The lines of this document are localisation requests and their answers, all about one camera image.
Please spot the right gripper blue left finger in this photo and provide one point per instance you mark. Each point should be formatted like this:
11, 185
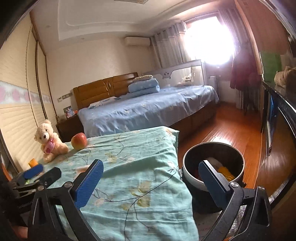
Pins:
86, 182

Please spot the teal floral bed sheet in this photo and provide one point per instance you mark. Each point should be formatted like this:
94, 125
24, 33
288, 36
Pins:
140, 195

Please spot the grey bed guard rail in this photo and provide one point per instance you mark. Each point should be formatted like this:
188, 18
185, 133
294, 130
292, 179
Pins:
193, 72

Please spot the black flat television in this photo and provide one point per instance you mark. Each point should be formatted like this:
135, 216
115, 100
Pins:
269, 119

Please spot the grey round trash bin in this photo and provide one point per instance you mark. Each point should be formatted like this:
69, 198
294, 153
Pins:
224, 158

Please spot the dark red hanging coat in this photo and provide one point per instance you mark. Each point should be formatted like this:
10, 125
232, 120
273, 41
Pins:
244, 70

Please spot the red yellow apple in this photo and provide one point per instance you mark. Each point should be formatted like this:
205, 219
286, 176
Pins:
79, 141

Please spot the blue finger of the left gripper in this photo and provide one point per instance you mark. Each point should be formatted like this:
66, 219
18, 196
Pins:
50, 177
32, 172

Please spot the dark wooden nightstand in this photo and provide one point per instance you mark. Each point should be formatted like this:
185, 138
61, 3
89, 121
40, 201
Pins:
69, 128

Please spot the silver foil bag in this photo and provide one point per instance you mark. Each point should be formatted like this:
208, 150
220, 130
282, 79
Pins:
237, 221

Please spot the framed photo on nightstand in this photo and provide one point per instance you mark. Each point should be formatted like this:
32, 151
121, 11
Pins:
69, 112

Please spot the wall air conditioner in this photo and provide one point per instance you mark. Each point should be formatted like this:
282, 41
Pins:
137, 41

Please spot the blue bed sheet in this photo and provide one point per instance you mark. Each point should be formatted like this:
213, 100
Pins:
164, 108

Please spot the grey window curtain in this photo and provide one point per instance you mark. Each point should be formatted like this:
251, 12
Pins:
169, 46

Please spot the white teddy bear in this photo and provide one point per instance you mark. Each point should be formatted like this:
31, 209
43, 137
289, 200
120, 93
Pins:
51, 144

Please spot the folded blue quilt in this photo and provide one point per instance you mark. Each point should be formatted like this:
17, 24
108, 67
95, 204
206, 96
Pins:
142, 85

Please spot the wooden headboard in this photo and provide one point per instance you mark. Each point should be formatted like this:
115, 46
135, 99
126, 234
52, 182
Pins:
102, 89

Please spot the large orange foam net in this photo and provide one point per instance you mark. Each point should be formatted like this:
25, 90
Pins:
226, 173

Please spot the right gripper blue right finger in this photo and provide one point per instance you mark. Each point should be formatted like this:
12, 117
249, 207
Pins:
216, 184

